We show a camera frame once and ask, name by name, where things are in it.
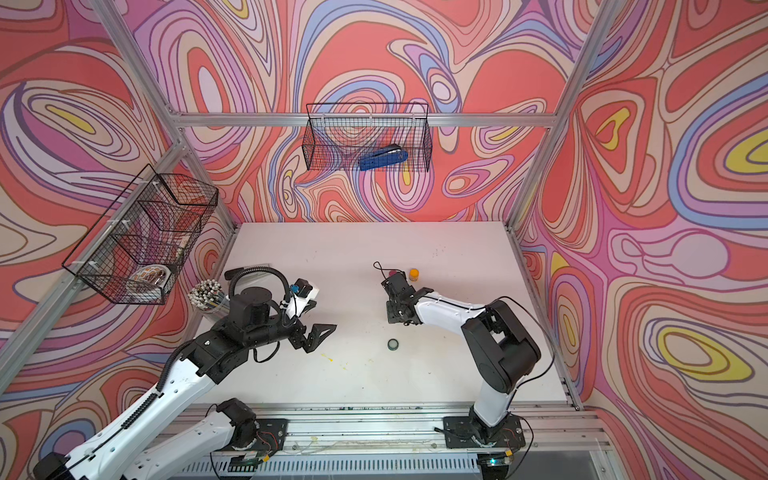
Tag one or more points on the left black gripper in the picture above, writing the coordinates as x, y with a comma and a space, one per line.
313, 341

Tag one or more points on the back black wire basket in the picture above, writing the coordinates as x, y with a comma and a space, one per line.
337, 134

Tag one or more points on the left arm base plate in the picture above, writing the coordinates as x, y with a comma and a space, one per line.
266, 435

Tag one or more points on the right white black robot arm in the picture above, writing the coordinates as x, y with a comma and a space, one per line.
501, 347

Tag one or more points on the blue stapler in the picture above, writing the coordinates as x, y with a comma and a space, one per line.
384, 157

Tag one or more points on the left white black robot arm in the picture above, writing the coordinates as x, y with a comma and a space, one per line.
264, 309

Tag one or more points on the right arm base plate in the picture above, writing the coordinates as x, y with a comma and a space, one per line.
464, 432

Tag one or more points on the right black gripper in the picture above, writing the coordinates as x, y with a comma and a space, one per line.
391, 308

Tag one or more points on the black wire basket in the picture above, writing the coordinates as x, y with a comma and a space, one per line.
156, 219
337, 134

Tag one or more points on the cup of pencils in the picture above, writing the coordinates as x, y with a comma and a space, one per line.
209, 297

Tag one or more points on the left black wire basket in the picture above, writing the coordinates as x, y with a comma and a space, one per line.
156, 219

